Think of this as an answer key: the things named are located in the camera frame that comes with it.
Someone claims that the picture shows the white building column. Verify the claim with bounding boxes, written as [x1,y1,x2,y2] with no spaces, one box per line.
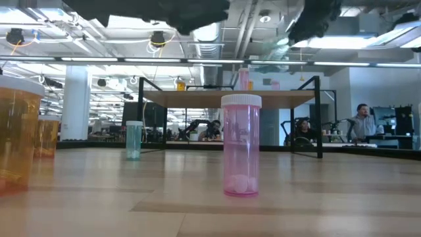
[60,65,92,142]

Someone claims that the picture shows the black ceiling-mounted device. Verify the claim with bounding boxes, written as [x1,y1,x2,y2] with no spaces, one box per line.
[150,30,166,49]
[5,28,25,46]

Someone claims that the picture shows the silver corrugated ventilation duct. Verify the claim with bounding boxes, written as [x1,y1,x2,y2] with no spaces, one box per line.
[193,22,228,87]

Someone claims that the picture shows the wide orange pill bottle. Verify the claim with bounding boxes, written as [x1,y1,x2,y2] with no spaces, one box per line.
[0,74,45,196]
[32,115,62,159]

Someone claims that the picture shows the black background robot arms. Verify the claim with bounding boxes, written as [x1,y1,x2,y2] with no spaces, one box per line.
[177,118,211,141]
[320,118,357,136]

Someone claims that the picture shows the yellow hanging tag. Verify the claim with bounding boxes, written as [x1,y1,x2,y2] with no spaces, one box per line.
[298,48,305,82]

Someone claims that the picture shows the wooden shelf black metal legs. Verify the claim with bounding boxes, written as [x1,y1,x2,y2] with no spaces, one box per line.
[137,75,324,159]

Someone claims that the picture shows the rectangular ceiling light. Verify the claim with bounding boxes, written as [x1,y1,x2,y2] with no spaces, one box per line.
[291,35,384,50]

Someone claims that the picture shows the light wooden desk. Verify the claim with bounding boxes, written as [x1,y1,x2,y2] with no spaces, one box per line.
[312,133,379,148]

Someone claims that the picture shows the teal pill bottle white cap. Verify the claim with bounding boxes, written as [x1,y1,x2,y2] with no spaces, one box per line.
[126,120,144,161]

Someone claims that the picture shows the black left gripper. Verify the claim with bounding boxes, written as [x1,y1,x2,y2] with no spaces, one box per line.
[163,0,231,36]

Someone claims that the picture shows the person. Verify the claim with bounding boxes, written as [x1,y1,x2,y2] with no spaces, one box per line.
[295,118,317,142]
[199,119,223,142]
[349,103,385,143]

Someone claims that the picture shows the black equipment rack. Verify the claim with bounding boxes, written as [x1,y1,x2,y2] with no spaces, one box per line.
[370,104,416,149]

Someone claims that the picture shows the large black monitor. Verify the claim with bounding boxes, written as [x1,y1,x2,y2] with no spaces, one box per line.
[121,101,168,128]

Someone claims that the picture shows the overhead beam with light strips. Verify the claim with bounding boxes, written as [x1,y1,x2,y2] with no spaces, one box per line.
[0,55,421,68]

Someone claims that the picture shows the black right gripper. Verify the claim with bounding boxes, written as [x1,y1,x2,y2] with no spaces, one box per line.
[287,0,343,44]

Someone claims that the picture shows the black aluminium table frame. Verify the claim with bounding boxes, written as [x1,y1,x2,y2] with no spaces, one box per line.
[55,140,421,161]

